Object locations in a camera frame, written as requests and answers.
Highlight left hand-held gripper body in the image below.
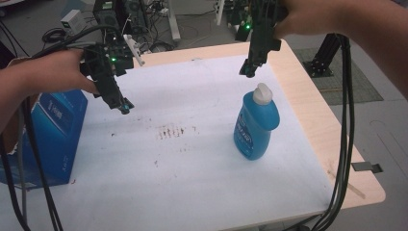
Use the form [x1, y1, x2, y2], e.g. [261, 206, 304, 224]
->
[80, 34, 145, 110]

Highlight black computer tower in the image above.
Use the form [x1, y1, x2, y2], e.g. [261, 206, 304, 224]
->
[92, 0, 124, 33]

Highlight blue detergent bottle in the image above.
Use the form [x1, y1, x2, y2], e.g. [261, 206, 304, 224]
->
[233, 82, 281, 162]

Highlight left gripper black cable bundle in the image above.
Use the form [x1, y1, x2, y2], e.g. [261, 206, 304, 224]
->
[0, 24, 123, 231]

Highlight person's right hand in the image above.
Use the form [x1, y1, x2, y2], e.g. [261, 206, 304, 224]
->
[273, 0, 341, 40]

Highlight white cloth mat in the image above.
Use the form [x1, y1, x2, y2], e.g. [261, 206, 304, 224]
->
[0, 55, 335, 231]

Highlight gripper black cable bundle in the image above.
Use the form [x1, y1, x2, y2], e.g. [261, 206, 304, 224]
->
[0, 24, 123, 231]
[282, 33, 356, 231]

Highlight black metal stand base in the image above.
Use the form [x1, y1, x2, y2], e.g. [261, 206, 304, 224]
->
[302, 33, 343, 79]

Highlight grey tape piece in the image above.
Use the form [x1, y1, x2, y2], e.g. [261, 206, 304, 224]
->
[350, 161, 384, 174]

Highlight right gripper black cable bundle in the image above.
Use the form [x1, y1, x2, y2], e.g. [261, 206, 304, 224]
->
[282, 33, 356, 231]

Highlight dark floor mat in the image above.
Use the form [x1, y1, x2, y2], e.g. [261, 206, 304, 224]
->
[293, 47, 385, 106]

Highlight white power adapter box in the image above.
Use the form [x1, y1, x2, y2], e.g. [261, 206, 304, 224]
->
[60, 9, 88, 35]

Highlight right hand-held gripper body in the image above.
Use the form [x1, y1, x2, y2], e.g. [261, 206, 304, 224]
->
[243, 0, 289, 72]

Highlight blue cardboard box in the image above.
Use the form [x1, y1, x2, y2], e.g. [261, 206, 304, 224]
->
[0, 89, 89, 191]

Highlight person's left hand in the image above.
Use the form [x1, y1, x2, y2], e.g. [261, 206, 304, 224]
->
[30, 48, 101, 96]

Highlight white desk leg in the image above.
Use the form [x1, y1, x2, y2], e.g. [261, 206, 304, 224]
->
[165, 0, 182, 41]

